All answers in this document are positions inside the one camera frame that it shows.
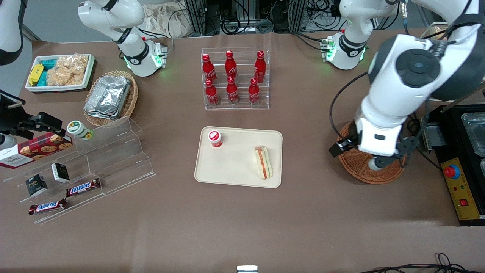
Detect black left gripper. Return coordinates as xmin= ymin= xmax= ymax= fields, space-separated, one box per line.
xmin=329 ymin=136 xmax=418 ymax=159

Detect triangular sandwich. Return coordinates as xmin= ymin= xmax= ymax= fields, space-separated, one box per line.
xmin=254 ymin=146 xmax=274 ymax=180

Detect round brown wicker basket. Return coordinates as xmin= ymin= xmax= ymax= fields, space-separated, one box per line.
xmin=336 ymin=121 xmax=406 ymax=185

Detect oval light wicker basket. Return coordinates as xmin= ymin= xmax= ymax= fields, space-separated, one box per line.
xmin=83 ymin=70 xmax=139 ymax=127

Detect beige plastic tray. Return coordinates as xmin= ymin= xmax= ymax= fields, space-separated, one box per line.
xmin=194 ymin=126 xmax=283 ymax=189

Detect green white yogurt cup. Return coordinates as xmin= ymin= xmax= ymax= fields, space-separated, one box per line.
xmin=67 ymin=120 xmax=94 ymax=141

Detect red tartan cookie box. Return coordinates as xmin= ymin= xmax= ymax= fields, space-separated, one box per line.
xmin=0 ymin=133 xmax=73 ymax=169

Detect small black box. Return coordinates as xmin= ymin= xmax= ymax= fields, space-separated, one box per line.
xmin=25 ymin=174 xmax=48 ymax=197
xmin=51 ymin=163 xmax=70 ymax=184

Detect white rectangular snack bin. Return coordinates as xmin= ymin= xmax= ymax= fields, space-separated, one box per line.
xmin=25 ymin=54 xmax=95 ymax=93

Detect clear bag of rice crackers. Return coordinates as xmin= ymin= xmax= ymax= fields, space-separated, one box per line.
xmin=57 ymin=54 xmax=90 ymax=74
xmin=47 ymin=66 xmax=84 ymax=87

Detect clear acrylic stepped shelf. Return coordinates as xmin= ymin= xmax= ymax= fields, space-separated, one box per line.
xmin=4 ymin=116 xmax=156 ymax=225

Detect Snickers chocolate bar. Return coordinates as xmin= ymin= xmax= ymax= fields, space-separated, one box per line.
xmin=28 ymin=198 xmax=67 ymax=215
xmin=66 ymin=178 xmax=102 ymax=198

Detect yellow snack packet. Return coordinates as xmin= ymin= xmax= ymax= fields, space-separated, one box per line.
xmin=28 ymin=64 xmax=44 ymax=86

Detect stacked aluminium foil containers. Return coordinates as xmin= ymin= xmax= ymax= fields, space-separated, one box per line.
xmin=84 ymin=76 xmax=131 ymax=120

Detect red cola bottle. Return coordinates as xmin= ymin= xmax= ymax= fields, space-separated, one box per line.
xmin=225 ymin=50 xmax=238 ymax=79
xmin=202 ymin=53 xmax=217 ymax=83
xmin=226 ymin=76 xmax=239 ymax=105
xmin=254 ymin=50 xmax=266 ymax=83
xmin=248 ymin=78 xmax=260 ymax=105
xmin=205 ymin=79 xmax=219 ymax=106

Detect clear acrylic bottle rack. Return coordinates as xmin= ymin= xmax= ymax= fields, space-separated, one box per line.
xmin=201 ymin=47 xmax=270 ymax=110

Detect small red white cup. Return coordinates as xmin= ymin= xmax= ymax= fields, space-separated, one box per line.
xmin=208 ymin=130 xmax=223 ymax=149

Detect white power strip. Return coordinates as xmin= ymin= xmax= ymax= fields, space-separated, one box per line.
xmin=303 ymin=11 xmax=341 ymax=31

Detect black machine with yellow panel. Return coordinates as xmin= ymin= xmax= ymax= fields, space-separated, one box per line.
xmin=419 ymin=102 xmax=485 ymax=227

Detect steel pan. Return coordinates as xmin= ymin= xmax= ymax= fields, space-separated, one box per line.
xmin=460 ymin=113 xmax=485 ymax=158

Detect beige cloth bag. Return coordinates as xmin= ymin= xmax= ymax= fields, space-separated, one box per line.
xmin=142 ymin=3 xmax=190 ymax=38

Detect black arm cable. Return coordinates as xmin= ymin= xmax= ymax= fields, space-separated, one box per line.
xmin=329 ymin=71 xmax=371 ymax=144

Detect black power cable with plug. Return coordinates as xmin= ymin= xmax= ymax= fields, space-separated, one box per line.
xmin=406 ymin=114 xmax=442 ymax=169

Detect aluminium frame post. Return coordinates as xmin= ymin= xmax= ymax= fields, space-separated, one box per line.
xmin=291 ymin=0 xmax=308 ymax=33
xmin=186 ymin=0 xmax=207 ymax=35

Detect black floor cables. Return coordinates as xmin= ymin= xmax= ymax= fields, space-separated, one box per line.
xmin=360 ymin=253 xmax=485 ymax=273

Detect black cable bundle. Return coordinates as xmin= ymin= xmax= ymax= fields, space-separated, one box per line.
xmin=220 ymin=15 xmax=274 ymax=35

